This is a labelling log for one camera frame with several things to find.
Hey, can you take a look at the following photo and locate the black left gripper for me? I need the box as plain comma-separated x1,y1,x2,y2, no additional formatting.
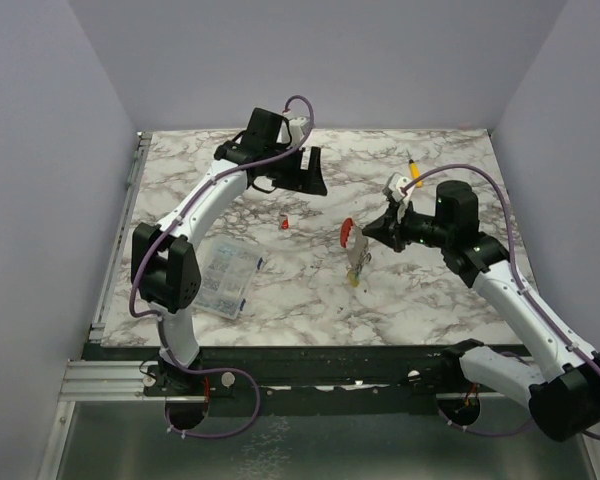
264,143,327,195

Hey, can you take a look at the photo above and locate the grey key organizer red handle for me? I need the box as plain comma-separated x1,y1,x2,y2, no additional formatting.
340,217,372,275

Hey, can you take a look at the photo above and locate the yellow key tag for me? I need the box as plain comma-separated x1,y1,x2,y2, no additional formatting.
347,271,360,287

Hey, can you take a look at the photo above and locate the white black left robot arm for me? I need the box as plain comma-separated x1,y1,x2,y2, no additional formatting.
128,108,327,395

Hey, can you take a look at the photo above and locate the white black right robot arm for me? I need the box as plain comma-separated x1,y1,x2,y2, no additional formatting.
363,175,600,441

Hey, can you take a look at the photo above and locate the yellow screwdriver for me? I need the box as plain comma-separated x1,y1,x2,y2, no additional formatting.
407,151,423,188

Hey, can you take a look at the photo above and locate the clear plastic screw organizer box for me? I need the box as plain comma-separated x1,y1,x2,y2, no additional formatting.
193,236,264,320

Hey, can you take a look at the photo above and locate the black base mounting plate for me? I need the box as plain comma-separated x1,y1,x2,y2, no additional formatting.
82,343,479,423

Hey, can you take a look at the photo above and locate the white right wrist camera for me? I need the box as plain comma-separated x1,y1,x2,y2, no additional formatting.
382,172,414,221

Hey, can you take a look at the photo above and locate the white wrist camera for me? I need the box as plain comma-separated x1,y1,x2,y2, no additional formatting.
382,172,414,221
277,111,312,147

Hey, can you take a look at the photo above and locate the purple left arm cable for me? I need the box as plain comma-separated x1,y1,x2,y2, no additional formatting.
128,94,315,441

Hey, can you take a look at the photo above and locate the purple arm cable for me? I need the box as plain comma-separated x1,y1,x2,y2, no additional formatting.
128,94,315,441
402,164,600,442

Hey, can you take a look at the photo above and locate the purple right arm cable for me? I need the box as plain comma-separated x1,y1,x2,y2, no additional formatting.
402,164,600,442

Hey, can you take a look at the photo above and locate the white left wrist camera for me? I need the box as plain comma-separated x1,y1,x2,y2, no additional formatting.
277,111,312,147

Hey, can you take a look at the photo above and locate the aluminium left side rail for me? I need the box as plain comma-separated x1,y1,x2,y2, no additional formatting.
87,131,152,343

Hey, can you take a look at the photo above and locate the aluminium rail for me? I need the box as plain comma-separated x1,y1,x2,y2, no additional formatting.
61,345,533,401
87,131,152,343

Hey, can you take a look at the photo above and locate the aluminium front rail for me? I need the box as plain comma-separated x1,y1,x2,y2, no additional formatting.
61,345,533,401

